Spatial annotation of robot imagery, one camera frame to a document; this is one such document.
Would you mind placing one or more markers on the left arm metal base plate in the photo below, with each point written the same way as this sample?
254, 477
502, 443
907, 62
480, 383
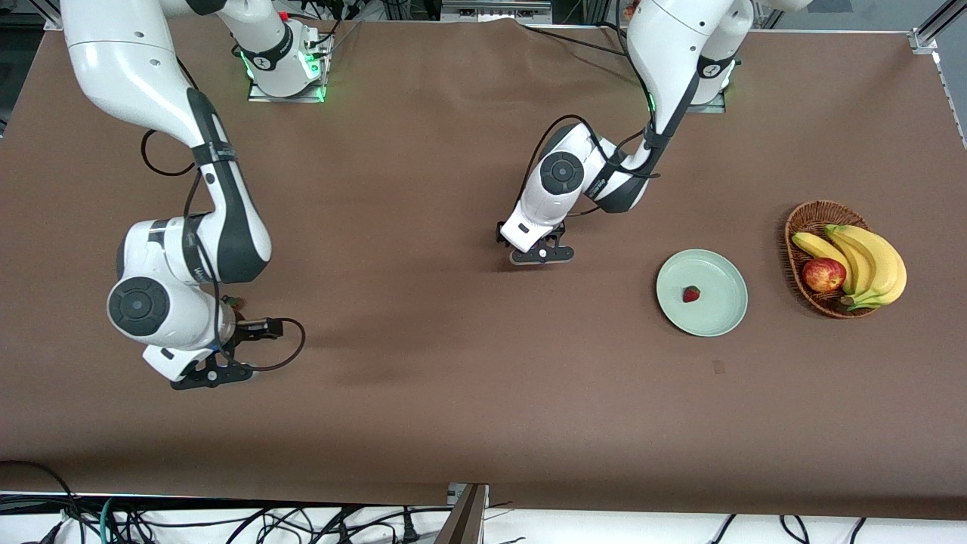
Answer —
710, 108

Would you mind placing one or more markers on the grey metal rail bracket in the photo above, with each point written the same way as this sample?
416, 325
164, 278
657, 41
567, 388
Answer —
495, 11

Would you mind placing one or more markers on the red yellow apple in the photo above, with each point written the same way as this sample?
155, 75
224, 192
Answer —
823, 276

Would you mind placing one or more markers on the aluminium frame profile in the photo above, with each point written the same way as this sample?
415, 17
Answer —
54, 15
925, 34

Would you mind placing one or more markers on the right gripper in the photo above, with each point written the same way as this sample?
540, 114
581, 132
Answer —
243, 330

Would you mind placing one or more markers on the brown wicker basket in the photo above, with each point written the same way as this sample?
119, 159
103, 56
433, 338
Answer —
812, 215

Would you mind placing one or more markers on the yellow banana bunch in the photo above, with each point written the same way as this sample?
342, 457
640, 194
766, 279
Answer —
880, 264

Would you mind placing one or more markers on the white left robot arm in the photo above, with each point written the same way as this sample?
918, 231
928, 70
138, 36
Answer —
665, 45

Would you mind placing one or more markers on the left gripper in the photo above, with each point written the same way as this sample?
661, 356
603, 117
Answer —
499, 234

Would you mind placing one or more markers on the dark upright frame post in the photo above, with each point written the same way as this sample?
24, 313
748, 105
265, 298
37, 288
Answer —
464, 521

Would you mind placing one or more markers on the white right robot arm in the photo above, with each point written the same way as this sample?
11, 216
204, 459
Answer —
128, 68

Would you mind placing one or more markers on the brown table cover sheet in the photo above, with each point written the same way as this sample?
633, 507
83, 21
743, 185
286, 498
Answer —
453, 393

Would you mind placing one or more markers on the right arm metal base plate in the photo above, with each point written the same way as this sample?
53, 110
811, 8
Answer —
261, 92

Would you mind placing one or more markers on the pale green round plate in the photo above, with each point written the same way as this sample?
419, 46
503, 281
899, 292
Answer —
718, 313

